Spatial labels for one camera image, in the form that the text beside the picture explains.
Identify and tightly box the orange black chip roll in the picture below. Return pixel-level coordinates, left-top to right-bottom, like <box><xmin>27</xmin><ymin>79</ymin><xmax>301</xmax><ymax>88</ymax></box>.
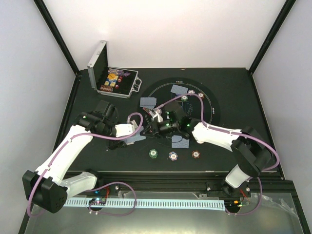
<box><xmin>101</xmin><ymin>86</ymin><xmax>114</xmax><ymax>92</ymax></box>

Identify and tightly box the round black poker mat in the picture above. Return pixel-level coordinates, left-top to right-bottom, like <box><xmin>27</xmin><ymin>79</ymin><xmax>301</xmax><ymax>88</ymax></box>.
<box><xmin>138</xmin><ymin>77</ymin><xmax>221</xmax><ymax>152</ymax></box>

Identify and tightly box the black aluminium rail base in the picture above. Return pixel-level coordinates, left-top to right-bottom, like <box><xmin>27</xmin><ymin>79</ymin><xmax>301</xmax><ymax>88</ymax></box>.
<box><xmin>65</xmin><ymin>170</ymin><xmax>295</xmax><ymax>198</ymax></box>

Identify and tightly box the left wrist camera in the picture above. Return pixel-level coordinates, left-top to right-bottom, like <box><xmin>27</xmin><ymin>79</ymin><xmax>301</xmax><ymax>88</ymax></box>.
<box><xmin>94</xmin><ymin>100</ymin><xmax>118</xmax><ymax>120</ymax></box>

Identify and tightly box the white slotted cable duct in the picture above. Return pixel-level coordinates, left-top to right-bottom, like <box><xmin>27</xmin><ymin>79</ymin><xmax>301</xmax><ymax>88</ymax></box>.
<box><xmin>64</xmin><ymin>197</ymin><xmax>225</xmax><ymax>211</ymax></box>

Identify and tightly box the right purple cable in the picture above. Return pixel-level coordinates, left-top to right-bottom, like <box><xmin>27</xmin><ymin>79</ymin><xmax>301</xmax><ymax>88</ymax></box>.
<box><xmin>151</xmin><ymin>93</ymin><xmax>280</xmax><ymax>216</ymax></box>

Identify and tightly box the green poker chip stack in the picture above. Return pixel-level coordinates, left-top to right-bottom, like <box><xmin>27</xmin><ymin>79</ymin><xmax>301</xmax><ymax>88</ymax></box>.
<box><xmin>149</xmin><ymin>149</ymin><xmax>158</xmax><ymax>159</ymax></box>

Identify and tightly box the dealt card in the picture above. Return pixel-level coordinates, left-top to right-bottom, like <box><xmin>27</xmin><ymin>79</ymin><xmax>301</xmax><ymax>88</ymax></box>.
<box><xmin>171</xmin><ymin>135</ymin><xmax>190</xmax><ymax>149</ymax></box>
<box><xmin>171</xmin><ymin>84</ymin><xmax>188</xmax><ymax>95</ymax></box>
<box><xmin>139</xmin><ymin>97</ymin><xmax>150</xmax><ymax>107</ymax></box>

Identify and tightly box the blue white chip stack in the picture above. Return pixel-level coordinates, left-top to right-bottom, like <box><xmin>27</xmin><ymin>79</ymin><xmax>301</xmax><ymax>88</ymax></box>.
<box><xmin>169</xmin><ymin>152</ymin><xmax>178</xmax><ymax>161</ymax></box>

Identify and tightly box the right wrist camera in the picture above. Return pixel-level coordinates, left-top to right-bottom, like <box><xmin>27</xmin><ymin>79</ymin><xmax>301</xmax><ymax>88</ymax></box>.
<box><xmin>164</xmin><ymin>101</ymin><xmax>185</xmax><ymax>122</ymax></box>

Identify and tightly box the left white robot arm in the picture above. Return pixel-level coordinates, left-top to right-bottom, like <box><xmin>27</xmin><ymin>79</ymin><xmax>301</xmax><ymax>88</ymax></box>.
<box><xmin>22</xmin><ymin>111</ymin><xmax>139</xmax><ymax>217</ymax></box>

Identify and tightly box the purple cable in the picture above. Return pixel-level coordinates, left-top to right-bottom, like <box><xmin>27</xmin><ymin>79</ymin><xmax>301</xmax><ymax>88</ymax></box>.
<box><xmin>151</xmin><ymin>93</ymin><xmax>280</xmax><ymax>216</ymax></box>
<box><xmin>26</xmin><ymin>112</ymin><xmax>144</xmax><ymax>217</ymax></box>

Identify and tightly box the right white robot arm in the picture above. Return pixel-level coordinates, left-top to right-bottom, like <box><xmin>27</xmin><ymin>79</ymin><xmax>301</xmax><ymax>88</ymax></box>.
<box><xmin>142</xmin><ymin>117</ymin><xmax>272</xmax><ymax>196</ymax></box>

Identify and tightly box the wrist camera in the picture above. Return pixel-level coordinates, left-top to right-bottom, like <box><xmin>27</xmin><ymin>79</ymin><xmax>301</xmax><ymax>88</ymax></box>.
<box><xmin>164</xmin><ymin>101</ymin><xmax>185</xmax><ymax>122</ymax></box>
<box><xmin>94</xmin><ymin>100</ymin><xmax>118</xmax><ymax>120</ymax></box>

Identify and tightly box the brown poker chip stack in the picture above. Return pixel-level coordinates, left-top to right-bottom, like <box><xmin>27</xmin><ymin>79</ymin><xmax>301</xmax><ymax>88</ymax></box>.
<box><xmin>192</xmin><ymin>151</ymin><xmax>200</xmax><ymax>158</ymax></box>

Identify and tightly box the blue backed card deck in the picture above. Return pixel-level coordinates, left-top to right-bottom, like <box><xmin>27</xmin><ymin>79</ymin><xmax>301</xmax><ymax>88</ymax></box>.
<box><xmin>124</xmin><ymin>137</ymin><xmax>135</xmax><ymax>145</ymax></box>

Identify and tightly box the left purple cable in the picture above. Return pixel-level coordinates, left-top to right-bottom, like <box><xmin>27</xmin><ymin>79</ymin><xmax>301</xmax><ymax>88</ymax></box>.
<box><xmin>26</xmin><ymin>112</ymin><xmax>144</xmax><ymax>217</ymax></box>

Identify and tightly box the open aluminium poker case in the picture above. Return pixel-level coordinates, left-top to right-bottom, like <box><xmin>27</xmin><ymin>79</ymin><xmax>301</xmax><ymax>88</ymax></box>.
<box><xmin>87</xmin><ymin>40</ymin><xmax>142</xmax><ymax>98</ymax></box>

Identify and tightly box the purple chip roll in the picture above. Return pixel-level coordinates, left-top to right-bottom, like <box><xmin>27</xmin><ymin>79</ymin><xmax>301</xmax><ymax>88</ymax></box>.
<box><xmin>108</xmin><ymin>68</ymin><xmax>124</xmax><ymax>76</ymax></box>

